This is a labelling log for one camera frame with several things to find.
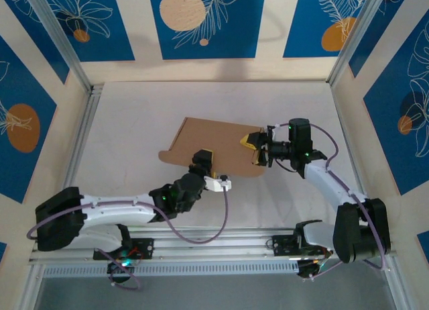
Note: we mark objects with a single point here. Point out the brown cardboard paper box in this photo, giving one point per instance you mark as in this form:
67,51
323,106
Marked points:
214,139

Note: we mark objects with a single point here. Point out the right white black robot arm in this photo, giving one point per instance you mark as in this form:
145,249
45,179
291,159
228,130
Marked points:
325,182

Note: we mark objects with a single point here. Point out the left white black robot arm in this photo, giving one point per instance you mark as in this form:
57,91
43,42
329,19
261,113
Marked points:
117,209

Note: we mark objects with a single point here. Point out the aluminium side rail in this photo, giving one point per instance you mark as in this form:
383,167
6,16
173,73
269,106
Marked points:
87,122
342,122

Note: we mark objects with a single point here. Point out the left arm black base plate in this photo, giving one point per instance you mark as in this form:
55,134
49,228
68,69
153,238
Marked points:
144,248

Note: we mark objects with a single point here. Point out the aluminium base rail beam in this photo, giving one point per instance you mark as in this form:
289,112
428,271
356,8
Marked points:
241,253

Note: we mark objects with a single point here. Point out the blue floral wall panel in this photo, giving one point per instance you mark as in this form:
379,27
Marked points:
30,88
375,41
385,139
301,28
100,48
43,50
234,38

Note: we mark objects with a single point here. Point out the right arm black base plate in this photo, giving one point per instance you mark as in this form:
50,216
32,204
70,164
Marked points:
283,246

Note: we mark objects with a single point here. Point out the aluminium frame post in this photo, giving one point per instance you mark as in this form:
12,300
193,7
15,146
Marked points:
60,38
356,38

